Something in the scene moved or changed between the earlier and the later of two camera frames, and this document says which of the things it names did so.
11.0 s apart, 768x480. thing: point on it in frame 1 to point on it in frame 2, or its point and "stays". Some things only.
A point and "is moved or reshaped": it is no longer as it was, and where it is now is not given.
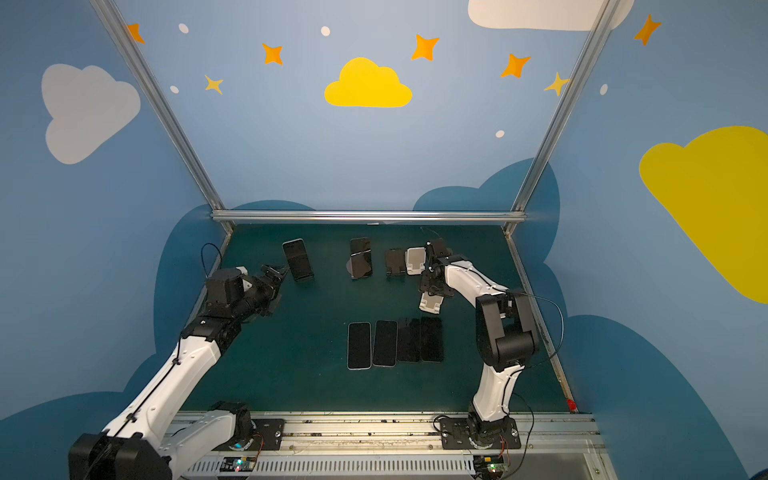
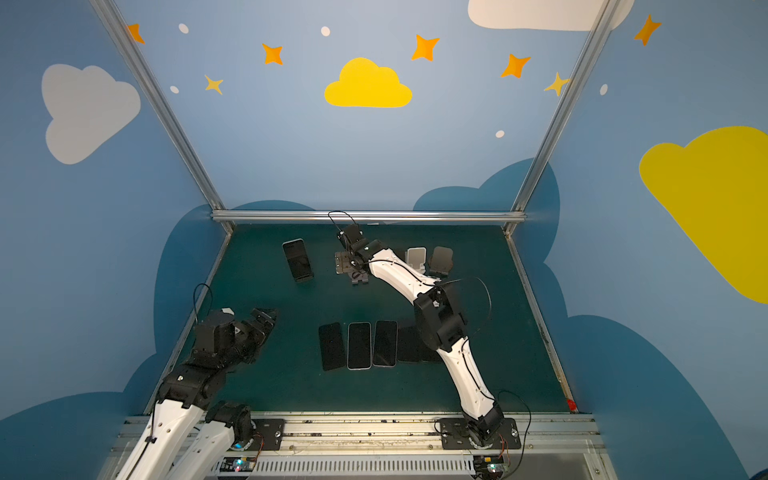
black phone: (361, 257) is moved or reshaped
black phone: (385, 344) stays
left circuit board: (237, 464) stays
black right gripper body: (430, 279) to (354, 264)
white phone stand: (415, 258) stays
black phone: (299, 260) stays
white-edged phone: (359, 346) stays
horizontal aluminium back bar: (368, 216) stays
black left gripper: (267, 282) to (257, 324)
